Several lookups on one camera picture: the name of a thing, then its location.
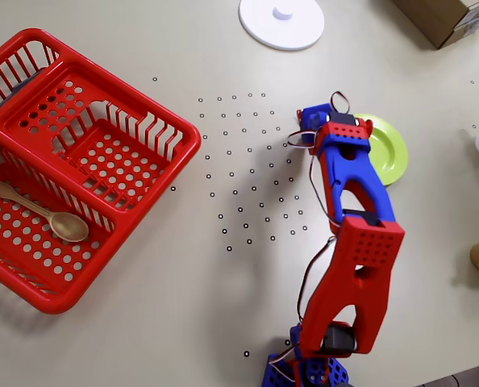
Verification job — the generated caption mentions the beige plastic spoon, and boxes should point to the beige plastic spoon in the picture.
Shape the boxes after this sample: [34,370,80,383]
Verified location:
[0,181,90,243]

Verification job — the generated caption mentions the red white servo cable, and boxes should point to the red white servo cable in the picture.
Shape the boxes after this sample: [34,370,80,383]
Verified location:
[285,90,352,243]
[297,237,339,387]

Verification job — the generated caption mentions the red plastic cutlery basket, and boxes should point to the red plastic cutlery basket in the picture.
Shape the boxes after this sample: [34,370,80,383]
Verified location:
[0,27,203,315]

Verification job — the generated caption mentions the white round disc base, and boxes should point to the white round disc base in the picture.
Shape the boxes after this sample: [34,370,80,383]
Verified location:
[238,0,326,52]

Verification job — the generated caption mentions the brown cardboard box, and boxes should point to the brown cardboard box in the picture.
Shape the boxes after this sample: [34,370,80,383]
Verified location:
[390,0,479,50]

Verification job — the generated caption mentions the blue gripper body with motor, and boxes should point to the blue gripper body with motor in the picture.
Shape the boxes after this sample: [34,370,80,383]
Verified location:
[297,103,332,133]

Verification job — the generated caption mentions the lime green plastic plate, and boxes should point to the lime green plastic plate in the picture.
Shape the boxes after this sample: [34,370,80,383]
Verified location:
[352,114,409,186]

